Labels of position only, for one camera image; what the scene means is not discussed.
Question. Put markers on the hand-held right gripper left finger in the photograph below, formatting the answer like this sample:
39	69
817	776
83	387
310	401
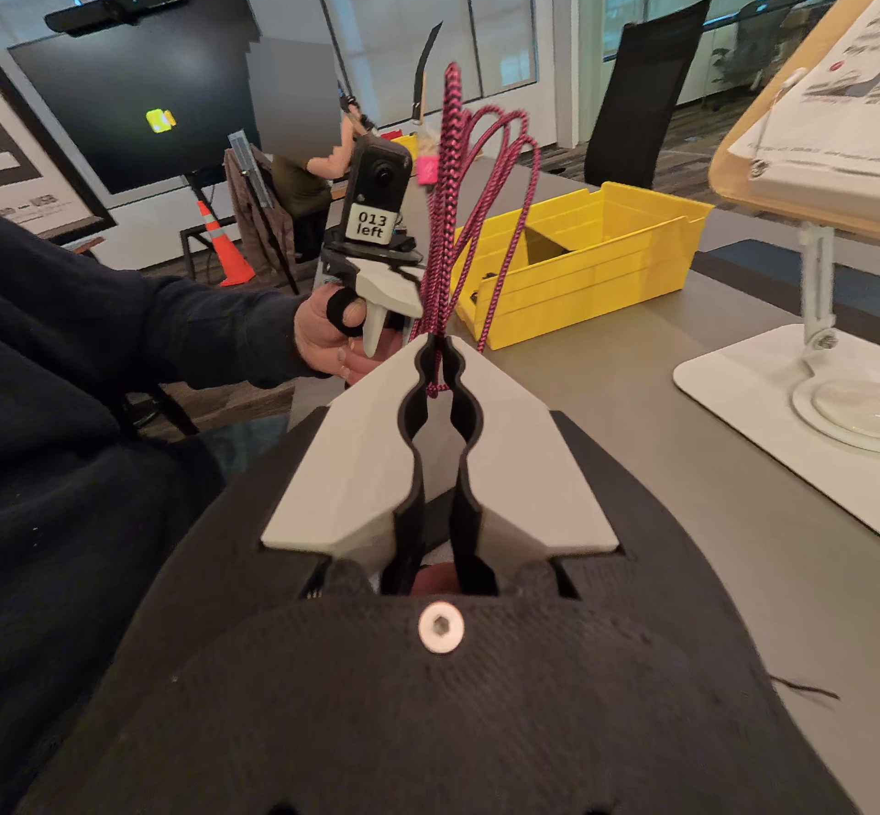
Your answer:
337	478

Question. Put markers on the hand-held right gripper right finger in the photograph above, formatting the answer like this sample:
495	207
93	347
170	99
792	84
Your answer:
536	485

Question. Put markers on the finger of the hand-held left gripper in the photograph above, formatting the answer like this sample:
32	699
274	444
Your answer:
388	292
412	273

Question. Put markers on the yellow plastic bin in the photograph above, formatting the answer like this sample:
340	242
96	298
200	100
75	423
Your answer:
619	265

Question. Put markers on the person's left forearm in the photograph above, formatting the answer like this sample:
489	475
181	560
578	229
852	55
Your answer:
206	327

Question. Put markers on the person's left hand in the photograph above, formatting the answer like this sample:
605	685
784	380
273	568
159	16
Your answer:
313	340

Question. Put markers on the small yellow bin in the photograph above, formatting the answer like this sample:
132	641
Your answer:
405	144

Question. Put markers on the brown jacket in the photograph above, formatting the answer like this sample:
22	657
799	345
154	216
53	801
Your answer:
254	210

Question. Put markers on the black curved bar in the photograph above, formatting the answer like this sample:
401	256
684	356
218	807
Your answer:
427	52

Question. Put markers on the orange traffic cone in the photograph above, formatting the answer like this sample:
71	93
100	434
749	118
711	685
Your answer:
230	258

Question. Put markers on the black tv stand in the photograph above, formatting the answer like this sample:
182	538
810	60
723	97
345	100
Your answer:
199	199

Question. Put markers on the black mesh office chair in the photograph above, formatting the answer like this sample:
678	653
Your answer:
639	93

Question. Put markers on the black tv screen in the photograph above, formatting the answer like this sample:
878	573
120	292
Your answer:
103	107

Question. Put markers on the black webcam bar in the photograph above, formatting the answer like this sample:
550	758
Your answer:
110	7

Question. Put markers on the grey office chair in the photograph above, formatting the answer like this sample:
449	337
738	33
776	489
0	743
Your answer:
756	38

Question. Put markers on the framed wall poster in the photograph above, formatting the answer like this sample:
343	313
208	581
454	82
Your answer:
41	196

